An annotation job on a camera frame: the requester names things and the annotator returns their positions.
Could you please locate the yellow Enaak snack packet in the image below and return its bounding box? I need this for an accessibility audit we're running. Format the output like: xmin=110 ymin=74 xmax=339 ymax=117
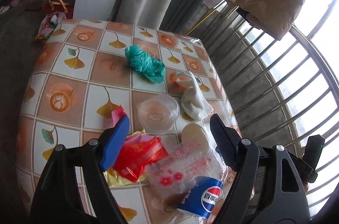
xmin=104 ymin=129 xmax=146 ymax=188

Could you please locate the Pepsi plastic bottle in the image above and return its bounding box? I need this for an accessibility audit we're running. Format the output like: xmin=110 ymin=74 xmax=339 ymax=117
xmin=177 ymin=176 xmax=223 ymax=221

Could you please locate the red plastic bag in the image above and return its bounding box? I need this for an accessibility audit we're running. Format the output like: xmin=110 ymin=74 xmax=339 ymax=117
xmin=113 ymin=134 xmax=168 ymax=183

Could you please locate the white paper cup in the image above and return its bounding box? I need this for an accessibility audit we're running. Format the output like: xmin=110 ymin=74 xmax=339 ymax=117
xmin=181 ymin=123 xmax=210 ymax=150

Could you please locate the clear red-printed plastic wrapper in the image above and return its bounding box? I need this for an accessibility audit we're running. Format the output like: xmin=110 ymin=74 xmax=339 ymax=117
xmin=145 ymin=138 xmax=228 ymax=199

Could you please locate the pink wrapper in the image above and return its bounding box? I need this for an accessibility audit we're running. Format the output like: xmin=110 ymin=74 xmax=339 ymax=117
xmin=105 ymin=105 xmax=127 ymax=129

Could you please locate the white plastic bag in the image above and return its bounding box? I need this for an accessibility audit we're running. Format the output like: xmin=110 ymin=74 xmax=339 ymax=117
xmin=172 ymin=71 xmax=213 ymax=121

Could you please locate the clear plastic cup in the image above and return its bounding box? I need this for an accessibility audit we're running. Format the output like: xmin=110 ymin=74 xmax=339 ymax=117
xmin=137 ymin=94 xmax=180 ymax=134

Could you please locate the green plastic bag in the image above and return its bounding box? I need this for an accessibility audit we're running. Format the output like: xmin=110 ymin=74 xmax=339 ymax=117
xmin=124 ymin=45 xmax=165 ymax=84

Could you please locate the metal balcony railing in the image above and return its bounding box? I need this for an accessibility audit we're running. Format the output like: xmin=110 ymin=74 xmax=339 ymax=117
xmin=200 ymin=0 xmax=338 ymax=215

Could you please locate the patterned plastic tablecloth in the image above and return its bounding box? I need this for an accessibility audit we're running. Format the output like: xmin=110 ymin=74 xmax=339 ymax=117
xmin=17 ymin=19 xmax=237 ymax=210

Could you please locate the colourful snack bag on floor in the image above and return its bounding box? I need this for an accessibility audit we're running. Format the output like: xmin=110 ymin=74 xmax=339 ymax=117
xmin=35 ymin=11 xmax=65 ymax=40

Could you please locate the red handbag on floor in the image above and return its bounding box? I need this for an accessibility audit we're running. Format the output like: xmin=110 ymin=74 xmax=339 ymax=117
xmin=44 ymin=0 xmax=75 ymax=19

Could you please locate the yellow broom handle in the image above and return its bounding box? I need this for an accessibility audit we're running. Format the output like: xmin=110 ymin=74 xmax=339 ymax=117
xmin=186 ymin=7 xmax=217 ymax=36

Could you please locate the dark sliding door frame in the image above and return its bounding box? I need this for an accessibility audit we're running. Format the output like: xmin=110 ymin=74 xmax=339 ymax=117
xmin=160 ymin=0 xmax=203 ymax=34

